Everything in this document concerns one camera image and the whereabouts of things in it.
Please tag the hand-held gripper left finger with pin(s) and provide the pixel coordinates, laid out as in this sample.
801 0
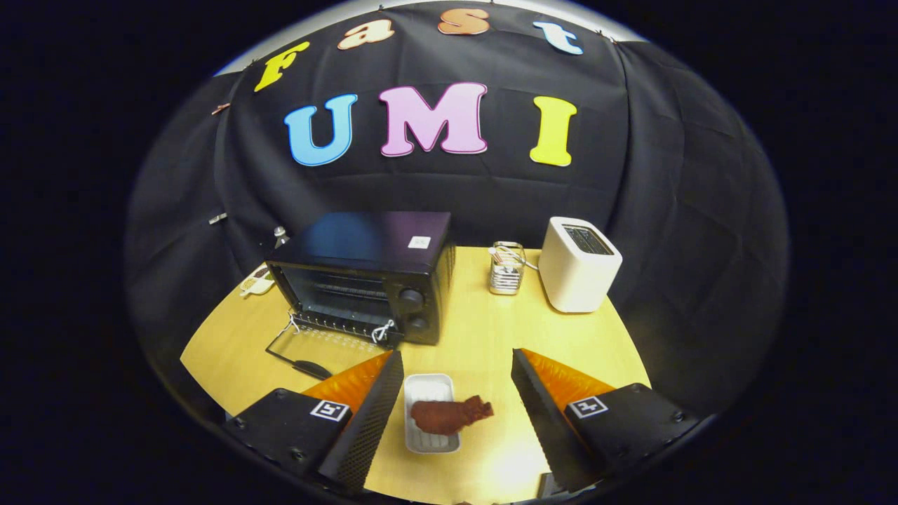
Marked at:
368 428

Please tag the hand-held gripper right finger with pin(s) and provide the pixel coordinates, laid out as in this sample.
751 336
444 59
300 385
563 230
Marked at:
544 428

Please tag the red meat slice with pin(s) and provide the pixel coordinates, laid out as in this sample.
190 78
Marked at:
442 417

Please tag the black toaster oven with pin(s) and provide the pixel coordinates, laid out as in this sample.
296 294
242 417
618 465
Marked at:
365 238

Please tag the white slot toaster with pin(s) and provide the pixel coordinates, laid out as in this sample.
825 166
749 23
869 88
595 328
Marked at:
575 280

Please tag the white ridged dish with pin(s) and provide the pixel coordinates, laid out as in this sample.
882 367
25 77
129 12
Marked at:
428 386

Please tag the divided seasoning dish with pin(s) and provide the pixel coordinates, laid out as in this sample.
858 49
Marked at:
256 283

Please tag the clear plastic bottle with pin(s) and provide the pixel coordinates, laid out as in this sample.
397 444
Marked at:
280 235

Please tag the silver cloth clip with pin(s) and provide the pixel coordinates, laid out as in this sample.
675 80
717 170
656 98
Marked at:
217 219

